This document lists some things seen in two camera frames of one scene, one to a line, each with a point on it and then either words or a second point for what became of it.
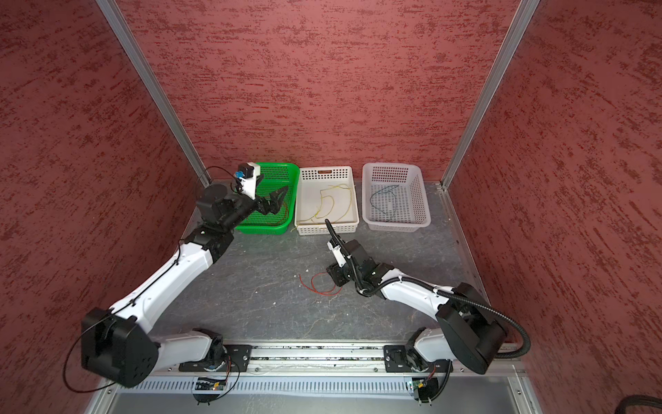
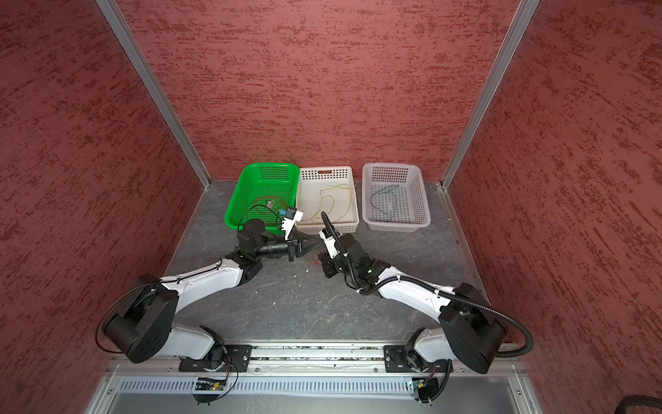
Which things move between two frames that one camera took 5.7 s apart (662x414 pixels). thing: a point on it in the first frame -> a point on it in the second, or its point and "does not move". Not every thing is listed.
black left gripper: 273,201 -> 296,247
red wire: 315,291 -> 315,260
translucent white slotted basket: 394,197 does not move
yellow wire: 323,196 does not move
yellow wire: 350,197 does not move
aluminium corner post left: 154,92 does not move
